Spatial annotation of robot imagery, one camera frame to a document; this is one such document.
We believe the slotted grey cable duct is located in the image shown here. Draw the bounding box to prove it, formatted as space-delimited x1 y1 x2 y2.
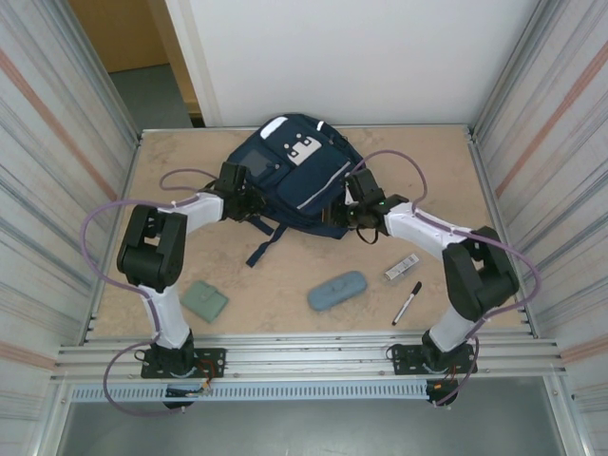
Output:
68 382 431 404

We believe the blue-grey pencil case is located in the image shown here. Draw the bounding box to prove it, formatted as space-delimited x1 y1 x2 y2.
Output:
307 269 368 313

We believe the black connector with wires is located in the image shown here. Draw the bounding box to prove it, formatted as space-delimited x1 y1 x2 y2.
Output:
163 383 214 412
424 377 461 409

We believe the small silver box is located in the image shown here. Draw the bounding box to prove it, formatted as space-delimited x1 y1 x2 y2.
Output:
383 253 420 281

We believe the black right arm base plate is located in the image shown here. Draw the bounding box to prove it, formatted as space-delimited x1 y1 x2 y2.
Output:
389 337 478 376

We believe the aluminium mounting rail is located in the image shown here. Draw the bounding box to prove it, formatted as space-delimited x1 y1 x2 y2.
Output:
51 332 569 385

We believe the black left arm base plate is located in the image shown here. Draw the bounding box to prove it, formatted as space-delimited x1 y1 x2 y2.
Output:
140 347 227 380

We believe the black and white marker pen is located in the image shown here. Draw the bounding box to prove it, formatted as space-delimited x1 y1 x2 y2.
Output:
390 280 423 327

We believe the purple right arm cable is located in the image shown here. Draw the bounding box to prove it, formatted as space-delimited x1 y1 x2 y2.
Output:
353 150 542 409

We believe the navy blue backpack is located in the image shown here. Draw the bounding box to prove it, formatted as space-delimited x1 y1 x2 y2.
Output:
201 112 366 270

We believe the brown wooden door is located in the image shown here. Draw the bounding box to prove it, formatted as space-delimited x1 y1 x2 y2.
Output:
69 0 205 127

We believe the green fabric wallet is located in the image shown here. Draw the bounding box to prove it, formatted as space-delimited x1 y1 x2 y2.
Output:
182 279 231 325

